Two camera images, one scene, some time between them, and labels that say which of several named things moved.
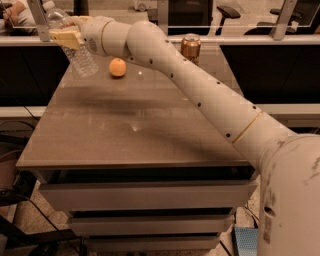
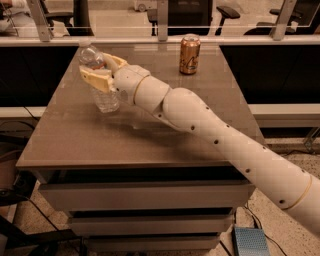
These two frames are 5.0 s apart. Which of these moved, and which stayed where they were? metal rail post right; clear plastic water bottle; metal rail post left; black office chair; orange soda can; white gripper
Moved: clear plastic water bottle; white gripper
Stayed: orange soda can; metal rail post left; black office chair; metal rail post right
